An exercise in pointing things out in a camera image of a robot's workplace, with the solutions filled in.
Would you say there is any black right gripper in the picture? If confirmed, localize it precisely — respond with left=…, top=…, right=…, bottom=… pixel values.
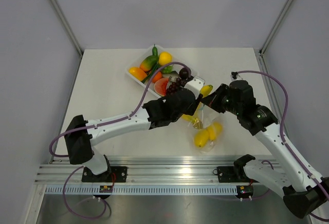
left=202, top=83, right=242, bottom=116

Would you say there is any yellow lemon toy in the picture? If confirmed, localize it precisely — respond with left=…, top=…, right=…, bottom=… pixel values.
left=194, top=129, right=209, bottom=148
left=158, top=51, right=172, bottom=66

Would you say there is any clear zip bag teal zipper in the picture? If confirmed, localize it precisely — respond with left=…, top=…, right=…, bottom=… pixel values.
left=181, top=104, right=224, bottom=154

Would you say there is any yellow banana toy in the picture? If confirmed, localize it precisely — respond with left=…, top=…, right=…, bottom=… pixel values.
left=199, top=85, right=213, bottom=97
left=181, top=103, right=202, bottom=123

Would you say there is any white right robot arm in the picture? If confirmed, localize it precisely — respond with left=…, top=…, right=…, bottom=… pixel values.
left=202, top=80, right=328, bottom=219

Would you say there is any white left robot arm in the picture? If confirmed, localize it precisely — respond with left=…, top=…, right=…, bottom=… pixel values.
left=64, top=88, right=203, bottom=182

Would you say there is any dark grape bunch toy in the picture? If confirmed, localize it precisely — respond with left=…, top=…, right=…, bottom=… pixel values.
left=166, top=78, right=187, bottom=96

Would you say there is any watermelon slice toy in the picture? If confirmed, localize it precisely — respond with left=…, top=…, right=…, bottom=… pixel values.
left=154, top=78, right=169, bottom=97

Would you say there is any orange carrot toy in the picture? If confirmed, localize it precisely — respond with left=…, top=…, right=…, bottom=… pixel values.
left=152, top=71, right=163, bottom=83

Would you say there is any dark purple passionfruit toy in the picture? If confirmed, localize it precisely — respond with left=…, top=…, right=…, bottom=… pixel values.
left=179, top=68, right=189, bottom=80

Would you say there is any green bean toy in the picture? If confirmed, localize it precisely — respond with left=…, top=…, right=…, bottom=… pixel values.
left=141, top=63, right=160, bottom=83

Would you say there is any yellow orange mango toy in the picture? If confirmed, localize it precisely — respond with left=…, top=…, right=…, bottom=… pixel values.
left=129, top=67, right=147, bottom=82

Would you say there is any green orange mango toy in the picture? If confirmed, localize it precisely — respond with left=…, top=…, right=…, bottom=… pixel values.
left=139, top=55, right=158, bottom=72

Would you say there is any white perforated plastic basket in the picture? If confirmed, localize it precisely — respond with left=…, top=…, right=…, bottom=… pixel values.
left=125, top=46, right=205, bottom=98

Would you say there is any green chili pepper toy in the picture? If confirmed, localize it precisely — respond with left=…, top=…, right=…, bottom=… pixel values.
left=152, top=44, right=158, bottom=57

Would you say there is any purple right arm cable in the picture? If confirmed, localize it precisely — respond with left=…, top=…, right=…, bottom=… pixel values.
left=205, top=70, right=329, bottom=221

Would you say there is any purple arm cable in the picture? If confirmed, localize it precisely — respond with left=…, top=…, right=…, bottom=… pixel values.
left=48, top=61, right=192, bottom=219
left=205, top=70, right=329, bottom=221

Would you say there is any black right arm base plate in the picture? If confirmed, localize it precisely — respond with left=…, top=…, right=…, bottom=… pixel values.
left=212, top=166, right=257, bottom=183

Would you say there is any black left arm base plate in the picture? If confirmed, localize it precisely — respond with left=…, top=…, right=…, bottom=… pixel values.
left=81, top=166, right=128, bottom=183

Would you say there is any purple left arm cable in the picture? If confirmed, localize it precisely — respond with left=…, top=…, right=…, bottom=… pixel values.
left=48, top=61, right=192, bottom=219

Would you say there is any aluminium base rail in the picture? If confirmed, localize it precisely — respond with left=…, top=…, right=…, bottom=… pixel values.
left=34, top=155, right=236, bottom=185

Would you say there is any right aluminium frame post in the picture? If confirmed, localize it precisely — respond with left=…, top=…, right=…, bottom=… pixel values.
left=259, top=0, right=296, bottom=57

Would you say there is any aluminium frame post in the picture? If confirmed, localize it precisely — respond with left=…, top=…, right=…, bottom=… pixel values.
left=49, top=0, right=84, bottom=59
left=259, top=0, right=296, bottom=57

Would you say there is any white slotted cable duct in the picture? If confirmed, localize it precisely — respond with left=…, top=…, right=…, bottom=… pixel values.
left=45, top=185, right=237, bottom=196

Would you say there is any left aluminium frame post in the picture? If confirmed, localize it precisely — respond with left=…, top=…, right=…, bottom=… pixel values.
left=49, top=0, right=84, bottom=59

